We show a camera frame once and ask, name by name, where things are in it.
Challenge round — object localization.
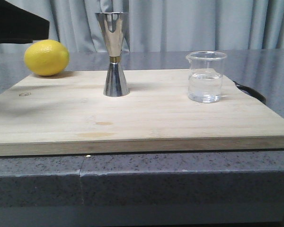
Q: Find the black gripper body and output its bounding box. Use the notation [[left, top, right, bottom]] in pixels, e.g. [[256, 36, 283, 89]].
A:
[[0, 0, 49, 44]]

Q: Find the silver metal jigger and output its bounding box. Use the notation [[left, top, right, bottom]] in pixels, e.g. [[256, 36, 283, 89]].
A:
[[96, 12, 130, 97]]

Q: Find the clear glass beaker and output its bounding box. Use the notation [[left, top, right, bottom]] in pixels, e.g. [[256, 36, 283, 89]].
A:
[[186, 51, 227, 103]]

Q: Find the yellow lemon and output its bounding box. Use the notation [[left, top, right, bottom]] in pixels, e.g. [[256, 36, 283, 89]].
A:
[[24, 39, 70, 76]]

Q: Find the light wooden cutting board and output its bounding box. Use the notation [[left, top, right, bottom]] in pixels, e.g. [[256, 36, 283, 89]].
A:
[[0, 70, 284, 156]]

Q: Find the grey curtain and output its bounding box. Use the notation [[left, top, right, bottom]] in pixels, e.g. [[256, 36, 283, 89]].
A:
[[7, 0, 284, 52]]

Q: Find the black cutting board handle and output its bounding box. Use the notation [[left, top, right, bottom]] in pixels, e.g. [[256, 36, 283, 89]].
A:
[[233, 81, 266, 104]]

